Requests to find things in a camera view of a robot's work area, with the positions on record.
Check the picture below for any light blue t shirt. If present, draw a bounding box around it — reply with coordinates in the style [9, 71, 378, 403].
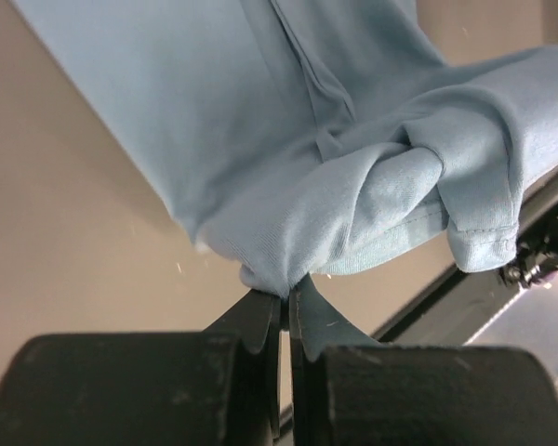
[17, 1, 558, 295]

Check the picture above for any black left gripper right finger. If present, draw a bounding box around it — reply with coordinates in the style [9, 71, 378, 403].
[288, 278, 558, 445]

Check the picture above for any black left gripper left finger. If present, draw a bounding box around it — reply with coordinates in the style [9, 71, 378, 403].
[0, 291, 282, 445]

